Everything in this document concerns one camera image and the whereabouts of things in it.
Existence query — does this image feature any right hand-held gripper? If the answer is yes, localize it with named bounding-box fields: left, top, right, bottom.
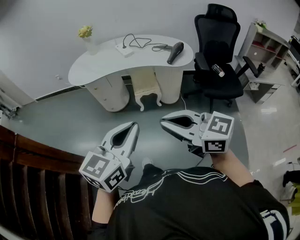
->
left=160, top=110, right=235, bottom=158

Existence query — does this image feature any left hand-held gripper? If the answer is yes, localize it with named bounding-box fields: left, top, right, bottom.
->
left=79, top=121, right=140, bottom=193

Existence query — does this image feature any white power strip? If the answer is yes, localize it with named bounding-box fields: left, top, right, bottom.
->
left=114, top=43, right=134, bottom=58

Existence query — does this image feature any person's left forearm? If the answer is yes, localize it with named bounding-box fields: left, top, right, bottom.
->
left=92, top=187, right=120, bottom=226

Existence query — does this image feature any person's right forearm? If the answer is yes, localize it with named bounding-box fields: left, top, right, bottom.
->
left=211, top=150, right=255, bottom=188

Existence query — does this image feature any black hair dryer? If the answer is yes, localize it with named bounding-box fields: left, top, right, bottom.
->
left=151, top=41, right=185, bottom=65

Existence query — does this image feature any person's black trouser leg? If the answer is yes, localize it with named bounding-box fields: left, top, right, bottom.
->
left=142, top=163, right=166, bottom=180

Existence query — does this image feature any cream upholstered stool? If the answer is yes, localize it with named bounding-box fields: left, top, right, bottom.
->
left=130, top=67, right=163, bottom=112

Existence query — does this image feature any clear bottle with white cap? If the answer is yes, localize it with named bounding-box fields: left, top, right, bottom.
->
left=212, top=63, right=225, bottom=77

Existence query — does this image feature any person's black printed shirt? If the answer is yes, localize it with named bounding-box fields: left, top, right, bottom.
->
left=90, top=165, right=291, bottom=240

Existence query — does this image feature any grey desk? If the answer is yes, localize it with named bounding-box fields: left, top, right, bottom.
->
left=243, top=76, right=285, bottom=104

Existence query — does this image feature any black office chair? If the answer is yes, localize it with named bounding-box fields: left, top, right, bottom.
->
left=182, top=3, right=265, bottom=108

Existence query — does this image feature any grey cubby shelf unit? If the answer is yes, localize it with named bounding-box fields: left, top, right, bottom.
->
left=234, top=22, right=291, bottom=70

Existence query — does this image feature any white desk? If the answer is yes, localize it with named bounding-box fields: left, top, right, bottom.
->
left=285, top=50, right=300, bottom=89

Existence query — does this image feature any small potted plant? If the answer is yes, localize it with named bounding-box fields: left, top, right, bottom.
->
left=254, top=18, right=268, bottom=33

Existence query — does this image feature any black computer monitor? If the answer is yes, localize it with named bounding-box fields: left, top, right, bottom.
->
left=288, top=35, right=300, bottom=71

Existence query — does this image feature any yellow-green chair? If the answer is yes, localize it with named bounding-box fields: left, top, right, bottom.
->
left=289, top=182, right=300, bottom=213

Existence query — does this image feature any white floor cable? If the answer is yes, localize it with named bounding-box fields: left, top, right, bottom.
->
left=179, top=92, right=188, bottom=111

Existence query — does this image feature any white fluted pedestal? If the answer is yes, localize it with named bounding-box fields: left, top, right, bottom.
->
left=153, top=66, right=184, bottom=105

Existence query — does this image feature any white drawer pedestal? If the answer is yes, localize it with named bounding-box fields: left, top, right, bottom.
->
left=84, top=74, right=130, bottom=113

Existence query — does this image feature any dark wooden slatted frame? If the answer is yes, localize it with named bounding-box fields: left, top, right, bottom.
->
left=0, top=125, right=99, bottom=240

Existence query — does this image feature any black power cord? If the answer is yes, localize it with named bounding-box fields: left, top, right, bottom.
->
left=122, top=33, right=162, bottom=51

